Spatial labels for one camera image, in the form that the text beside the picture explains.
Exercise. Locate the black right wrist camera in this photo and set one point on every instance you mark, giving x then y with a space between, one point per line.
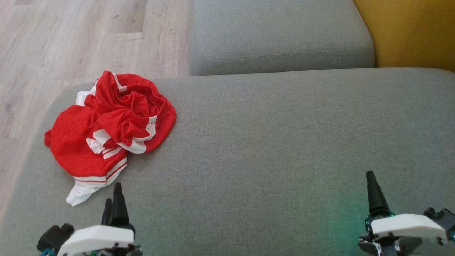
442 217

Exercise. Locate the red shorts with white stripes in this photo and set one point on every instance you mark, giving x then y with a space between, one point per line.
71 142

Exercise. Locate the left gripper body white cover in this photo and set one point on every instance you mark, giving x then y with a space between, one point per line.
99 238

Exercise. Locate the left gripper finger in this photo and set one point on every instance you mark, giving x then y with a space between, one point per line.
119 209
107 213

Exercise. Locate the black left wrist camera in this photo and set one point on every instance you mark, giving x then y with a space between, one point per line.
55 236

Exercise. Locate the yellow upholstered backrest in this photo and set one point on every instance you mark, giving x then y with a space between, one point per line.
412 32

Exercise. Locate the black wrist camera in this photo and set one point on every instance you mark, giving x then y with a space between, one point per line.
442 217
55 236

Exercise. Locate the small grey sofa cushion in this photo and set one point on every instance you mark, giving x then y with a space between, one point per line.
277 32

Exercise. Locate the large grey sofa seat cushion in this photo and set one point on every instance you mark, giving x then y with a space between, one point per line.
266 142

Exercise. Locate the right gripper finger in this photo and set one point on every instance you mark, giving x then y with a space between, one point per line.
376 199

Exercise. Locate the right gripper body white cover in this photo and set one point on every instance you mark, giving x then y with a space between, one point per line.
405 225

